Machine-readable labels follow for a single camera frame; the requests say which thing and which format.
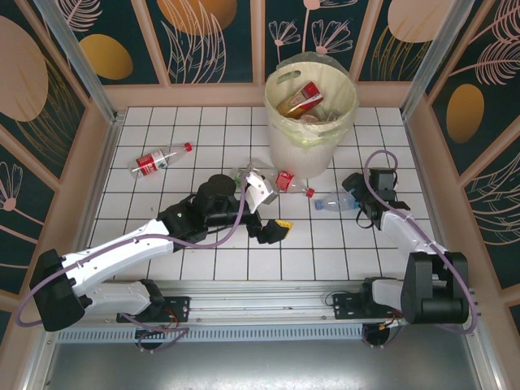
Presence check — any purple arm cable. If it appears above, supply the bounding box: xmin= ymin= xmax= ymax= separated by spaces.
xmin=15 ymin=172 xmax=249 ymax=328
xmin=363 ymin=149 xmax=477 ymax=335

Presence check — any black camera cable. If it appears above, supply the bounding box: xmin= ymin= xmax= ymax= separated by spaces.
xmin=355 ymin=206 xmax=375 ymax=231

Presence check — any red-label Nongfu water bottle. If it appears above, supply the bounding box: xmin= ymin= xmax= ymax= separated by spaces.
xmin=128 ymin=141 xmax=193 ymax=176

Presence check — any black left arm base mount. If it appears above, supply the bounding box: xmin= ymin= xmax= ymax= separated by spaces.
xmin=160 ymin=295 xmax=192 ymax=324

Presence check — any crushed clear plastic bottle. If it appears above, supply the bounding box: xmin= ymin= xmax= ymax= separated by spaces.
xmin=243 ymin=158 xmax=281 ymax=176

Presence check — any blue-label water bottle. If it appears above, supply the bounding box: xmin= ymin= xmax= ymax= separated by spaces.
xmin=314 ymin=189 xmax=362 ymax=213

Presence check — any cream plastic bin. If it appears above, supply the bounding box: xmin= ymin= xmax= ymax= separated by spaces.
xmin=263 ymin=50 xmax=358 ymax=178

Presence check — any aluminium front rail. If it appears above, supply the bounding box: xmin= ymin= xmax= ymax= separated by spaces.
xmin=97 ymin=279 xmax=476 ymax=326

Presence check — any red and yellow tea bottle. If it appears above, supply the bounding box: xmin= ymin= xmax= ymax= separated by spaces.
xmin=276 ymin=80 xmax=324 ymax=119

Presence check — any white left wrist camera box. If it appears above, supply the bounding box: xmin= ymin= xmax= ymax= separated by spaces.
xmin=245 ymin=171 xmax=280 ymax=215

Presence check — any translucent yellow-green bin liner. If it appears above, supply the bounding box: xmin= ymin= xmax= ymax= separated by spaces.
xmin=264 ymin=50 xmax=358 ymax=148

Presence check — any grey metal base plate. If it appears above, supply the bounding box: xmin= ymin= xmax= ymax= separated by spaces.
xmin=24 ymin=320 xmax=503 ymax=390

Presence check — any thin base wire bundle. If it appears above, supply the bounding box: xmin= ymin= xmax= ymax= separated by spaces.
xmin=133 ymin=318 xmax=194 ymax=355
xmin=361 ymin=316 xmax=408 ymax=350

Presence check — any grey slotted cable duct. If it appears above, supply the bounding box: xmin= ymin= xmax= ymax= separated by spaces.
xmin=56 ymin=327 xmax=366 ymax=345

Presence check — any aluminium frame post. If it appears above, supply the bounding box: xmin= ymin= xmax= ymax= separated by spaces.
xmin=33 ymin=0 xmax=125 ymax=125
xmin=401 ymin=0 xmax=483 ymax=121

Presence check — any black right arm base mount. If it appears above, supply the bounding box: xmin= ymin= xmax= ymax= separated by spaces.
xmin=331 ymin=292 xmax=366 ymax=324

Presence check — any red-label cola bottle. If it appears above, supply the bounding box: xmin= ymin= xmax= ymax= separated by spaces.
xmin=270 ymin=169 xmax=317 ymax=199

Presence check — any aluminium side rail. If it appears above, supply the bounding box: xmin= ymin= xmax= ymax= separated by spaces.
xmin=67 ymin=113 xmax=123 ymax=285
xmin=404 ymin=113 xmax=468 ymax=289

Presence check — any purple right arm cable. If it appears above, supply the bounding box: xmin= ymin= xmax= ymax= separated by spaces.
xmin=363 ymin=149 xmax=477 ymax=335

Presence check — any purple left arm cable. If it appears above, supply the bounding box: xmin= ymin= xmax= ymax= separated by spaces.
xmin=15 ymin=172 xmax=249 ymax=328

